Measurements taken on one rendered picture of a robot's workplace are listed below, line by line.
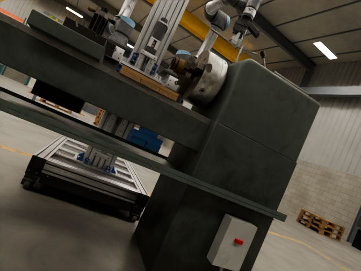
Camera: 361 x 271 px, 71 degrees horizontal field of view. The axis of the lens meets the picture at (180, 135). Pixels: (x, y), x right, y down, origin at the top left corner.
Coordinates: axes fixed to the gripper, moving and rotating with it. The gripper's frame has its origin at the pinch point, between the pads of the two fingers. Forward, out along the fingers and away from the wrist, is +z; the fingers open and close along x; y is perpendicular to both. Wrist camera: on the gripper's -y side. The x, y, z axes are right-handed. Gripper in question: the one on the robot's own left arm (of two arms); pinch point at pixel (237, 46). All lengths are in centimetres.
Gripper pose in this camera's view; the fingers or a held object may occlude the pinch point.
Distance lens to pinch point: 170.9
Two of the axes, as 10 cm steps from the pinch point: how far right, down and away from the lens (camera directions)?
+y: -8.9, -4.2, 1.9
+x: -1.7, -0.9, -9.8
